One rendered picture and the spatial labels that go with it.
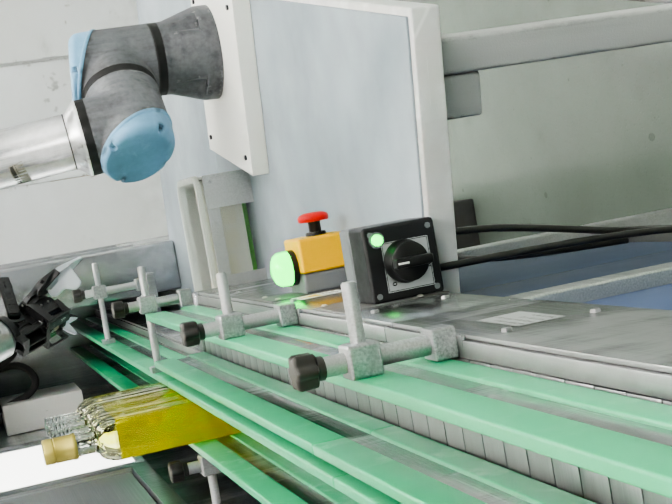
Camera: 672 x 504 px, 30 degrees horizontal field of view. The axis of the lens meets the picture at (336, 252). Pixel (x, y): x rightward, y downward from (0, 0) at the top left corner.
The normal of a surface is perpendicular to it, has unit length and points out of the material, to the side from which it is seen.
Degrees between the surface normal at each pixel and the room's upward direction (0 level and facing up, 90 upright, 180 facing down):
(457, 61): 90
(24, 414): 90
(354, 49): 0
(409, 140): 0
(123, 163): 98
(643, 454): 90
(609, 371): 0
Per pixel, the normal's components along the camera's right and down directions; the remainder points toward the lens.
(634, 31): 0.32, 0.22
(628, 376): -0.94, 0.18
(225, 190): 0.29, 0.00
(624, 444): -0.17, -0.98
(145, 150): 0.44, 0.71
